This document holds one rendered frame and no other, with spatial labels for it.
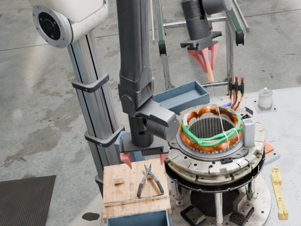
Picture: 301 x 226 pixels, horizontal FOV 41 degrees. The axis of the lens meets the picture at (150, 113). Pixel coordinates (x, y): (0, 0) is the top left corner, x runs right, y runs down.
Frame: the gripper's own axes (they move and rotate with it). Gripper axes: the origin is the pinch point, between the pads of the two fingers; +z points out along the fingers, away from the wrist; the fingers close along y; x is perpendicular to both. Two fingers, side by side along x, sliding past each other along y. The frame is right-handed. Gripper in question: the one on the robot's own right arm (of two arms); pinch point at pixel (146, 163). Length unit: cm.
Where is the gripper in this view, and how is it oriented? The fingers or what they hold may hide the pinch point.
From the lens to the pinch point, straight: 111.9
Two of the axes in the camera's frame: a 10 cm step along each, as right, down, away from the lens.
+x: -0.9, -6.5, 7.6
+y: 9.9, -1.2, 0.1
